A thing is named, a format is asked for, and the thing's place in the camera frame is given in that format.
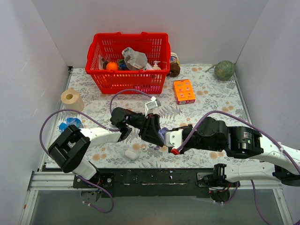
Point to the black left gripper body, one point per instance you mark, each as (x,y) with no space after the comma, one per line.
(145,126)

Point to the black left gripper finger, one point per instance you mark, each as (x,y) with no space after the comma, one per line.
(152,136)
(153,123)

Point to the lavender earbud charging case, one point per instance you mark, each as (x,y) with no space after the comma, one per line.
(162,132)

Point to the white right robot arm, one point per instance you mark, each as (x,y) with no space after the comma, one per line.
(276,162)

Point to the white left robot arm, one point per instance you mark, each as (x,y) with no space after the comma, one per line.
(69,148)

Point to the white earbud charging case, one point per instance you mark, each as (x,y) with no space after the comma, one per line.
(130,155)

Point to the orange snack box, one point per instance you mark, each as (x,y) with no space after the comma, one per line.
(183,91)

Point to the floral patterned table mat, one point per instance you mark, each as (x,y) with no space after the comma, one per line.
(210,95)

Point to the white pump bottle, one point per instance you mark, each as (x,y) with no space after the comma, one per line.
(156,66)

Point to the dark green toy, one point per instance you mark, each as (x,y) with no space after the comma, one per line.
(122,65)

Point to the brown jar with label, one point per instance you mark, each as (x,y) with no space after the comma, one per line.
(174,65)

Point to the grey crumpled bag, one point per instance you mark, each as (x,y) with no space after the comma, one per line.
(134,60)

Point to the orange fruit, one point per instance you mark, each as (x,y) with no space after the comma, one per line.
(112,66)

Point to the blue wrapped tissue roll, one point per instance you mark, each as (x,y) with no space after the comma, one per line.
(70,121)

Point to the beige paper roll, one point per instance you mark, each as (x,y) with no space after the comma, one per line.
(71,99)

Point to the red plastic shopping basket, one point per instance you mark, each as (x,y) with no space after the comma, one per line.
(109,46)

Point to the green melon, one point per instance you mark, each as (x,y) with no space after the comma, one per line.
(223,70)

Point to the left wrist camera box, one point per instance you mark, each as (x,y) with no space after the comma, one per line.
(152,104)

